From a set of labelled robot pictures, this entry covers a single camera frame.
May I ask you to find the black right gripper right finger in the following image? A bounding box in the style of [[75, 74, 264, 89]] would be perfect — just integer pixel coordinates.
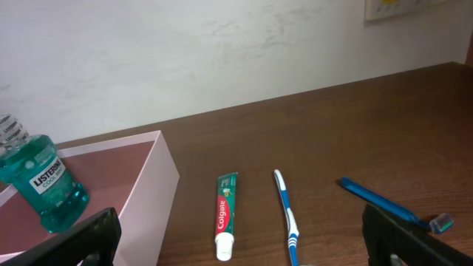
[[362, 203, 472, 265]]

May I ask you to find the teal mouthwash bottle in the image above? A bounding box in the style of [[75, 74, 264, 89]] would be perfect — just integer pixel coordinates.
[[1, 115, 89, 233]]

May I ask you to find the green red toothpaste tube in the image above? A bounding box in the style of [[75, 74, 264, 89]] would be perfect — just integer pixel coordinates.
[[214, 172, 238, 262]]

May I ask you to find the blue disposable razor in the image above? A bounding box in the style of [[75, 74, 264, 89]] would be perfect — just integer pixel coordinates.
[[341, 177, 454, 234]]

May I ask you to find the blue white toothbrush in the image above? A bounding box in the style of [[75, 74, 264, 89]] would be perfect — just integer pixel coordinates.
[[273, 169, 299, 266]]

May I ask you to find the white open cardboard box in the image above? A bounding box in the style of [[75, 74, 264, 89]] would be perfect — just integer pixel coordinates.
[[0, 129, 181, 266]]

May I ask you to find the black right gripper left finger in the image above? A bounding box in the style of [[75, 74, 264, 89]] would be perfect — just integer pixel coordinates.
[[2, 207, 121, 266]]

